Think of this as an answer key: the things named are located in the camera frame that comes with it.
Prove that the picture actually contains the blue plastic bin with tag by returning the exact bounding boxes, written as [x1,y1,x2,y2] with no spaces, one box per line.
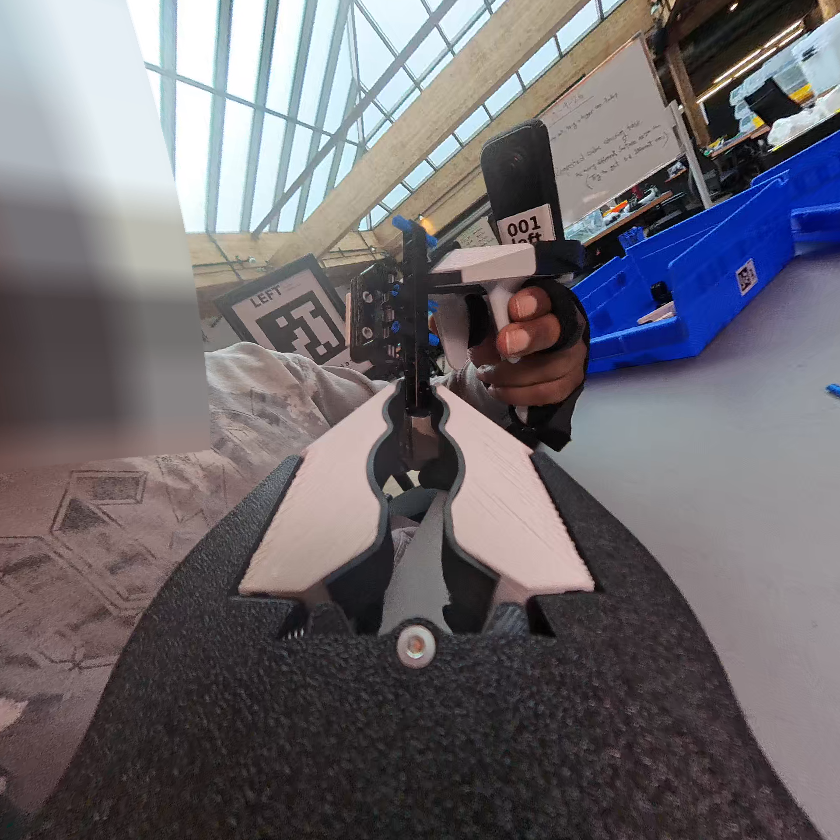
[570,169,798,376]

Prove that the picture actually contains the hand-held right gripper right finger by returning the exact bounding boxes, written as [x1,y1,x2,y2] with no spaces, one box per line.
[434,384,596,635]

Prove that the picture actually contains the white plastic bag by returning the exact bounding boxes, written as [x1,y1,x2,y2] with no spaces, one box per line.
[766,108,840,147]

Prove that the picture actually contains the toy brick beam assembly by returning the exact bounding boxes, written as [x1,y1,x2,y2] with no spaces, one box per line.
[344,215,442,460]

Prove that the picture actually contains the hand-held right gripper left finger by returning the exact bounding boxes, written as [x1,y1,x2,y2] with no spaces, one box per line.
[238,381,403,635]

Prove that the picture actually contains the large whiteboard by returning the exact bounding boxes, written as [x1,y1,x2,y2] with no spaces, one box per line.
[538,33,690,227]

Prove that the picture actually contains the person's grey hoodie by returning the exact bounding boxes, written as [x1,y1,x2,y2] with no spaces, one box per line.
[0,341,519,815]

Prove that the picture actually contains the black framed marker sign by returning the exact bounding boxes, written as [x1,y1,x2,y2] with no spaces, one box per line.
[213,252,368,371]

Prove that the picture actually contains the person's left hand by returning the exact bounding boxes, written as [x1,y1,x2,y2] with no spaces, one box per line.
[469,285,586,409]

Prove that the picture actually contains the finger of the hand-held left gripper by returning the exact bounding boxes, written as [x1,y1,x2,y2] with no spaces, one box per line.
[428,248,540,294]

